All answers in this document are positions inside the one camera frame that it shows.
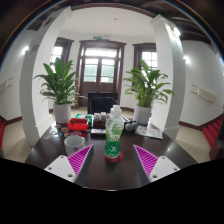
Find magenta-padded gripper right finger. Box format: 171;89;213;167
132;143;181;185

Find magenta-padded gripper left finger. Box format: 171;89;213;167
44;143;95;186

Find clear green-labelled drink bottle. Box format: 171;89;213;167
103;104;125;159

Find white cup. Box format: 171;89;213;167
63;134;87;157

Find printed paper sheet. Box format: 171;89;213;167
134;124;164;140

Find red plastic box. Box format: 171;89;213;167
67;118;90;132

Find flat round red coaster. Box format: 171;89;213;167
103;152;124;164

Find black flat device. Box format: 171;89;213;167
89;128;107;136

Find dark grey round objects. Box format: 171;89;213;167
123;116;139;132

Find green flat box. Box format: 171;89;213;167
74;113;94;121

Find red carpeted staircase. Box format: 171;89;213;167
0;118;7;149
201;114;224;149

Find brown box of white jars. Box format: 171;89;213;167
92;112;111;129

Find green plant in white pot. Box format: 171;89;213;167
33;57;81;125
122;59;176;126

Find dark wooden double door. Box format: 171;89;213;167
76;39;127;108

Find dark-framed window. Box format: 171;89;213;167
49;37;75;76
132;42;158;91

